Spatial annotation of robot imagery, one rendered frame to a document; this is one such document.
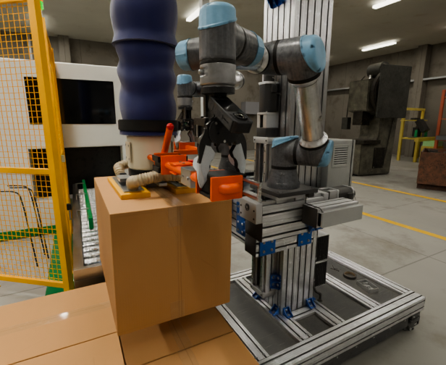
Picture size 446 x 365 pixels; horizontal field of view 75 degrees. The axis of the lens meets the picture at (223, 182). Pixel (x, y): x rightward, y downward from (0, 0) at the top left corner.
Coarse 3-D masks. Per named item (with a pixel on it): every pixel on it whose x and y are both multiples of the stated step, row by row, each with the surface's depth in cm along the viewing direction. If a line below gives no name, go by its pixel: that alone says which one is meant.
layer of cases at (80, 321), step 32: (96, 288) 139; (0, 320) 117; (32, 320) 117; (64, 320) 117; (96, 320) 117; (192, 320) 117; (224, 320) 117; (0, 352) 101; (32, 352) 101; (64, 352) 101; (96, 352) 101; (128, 352) 101; (160, 352) 101; (192, 352) 101; (224, 352) 101
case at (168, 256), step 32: (96, 192) 124; (160, 192) 108; (128, 224) 85; (160, 224) 89; (192, 224) 95; (224, 224) 100; (128, 256) 87; (160, 256) 92; (192, 256) 97; (224, 256) 103; (128, 288) 89; (160, 288) 94; (192, 288) 99; (224, 288) 106; (128, 320) 91; (160, 320) 96
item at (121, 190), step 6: (120, 174) 117; (126, 174) 118; (108, 180) 123; (114, 180) 116; (126, 180) 105; (114, 186) 108; (120, 186) 106; (126, 186) 106; (120, 192) 99; (126, 192) 99; (132, 192) 100; (138, 192) 100; (144, 192) 100; (120, 198) 97; (126, 198) 97; (132, 198) 98
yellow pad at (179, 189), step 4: (168, 184) 113; (172, 184) 112; (176, 184) 111; (168, 188) 112; (172, 188) 108; (176, 188) 106; (180, 188) 106; (184, 188) 107; (188, 188) 107; (192, 188) 108; (176, 192) 105; (180, 192) 106; (184, 192) 107; (188, 192) 107; (192, 192) 108
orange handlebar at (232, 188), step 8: (184, 152) 125; (192, 152) 127; (152, 160) 101; (168, 168) 86; (176, 168) 80; (192, 176) 70; (224, 184) 59; (232, 184) 59; (240, 184) 60; (224, 192) 58; (232, 192) 58
